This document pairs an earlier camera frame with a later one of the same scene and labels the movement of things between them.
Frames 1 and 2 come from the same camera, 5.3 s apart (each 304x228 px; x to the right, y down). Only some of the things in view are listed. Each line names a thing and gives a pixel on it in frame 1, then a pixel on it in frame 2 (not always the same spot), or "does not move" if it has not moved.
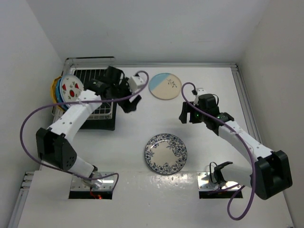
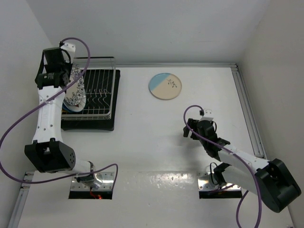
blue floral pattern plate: x=166 y=154 -> x=75 y=98
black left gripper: x=128 y=106 -> x=67 y=63
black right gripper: x=186 y=109 -> x=192 y=124
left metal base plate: x=105 y=184 does not move
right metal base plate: x=205 y=183 does not move
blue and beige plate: x=165 y=86 does not move
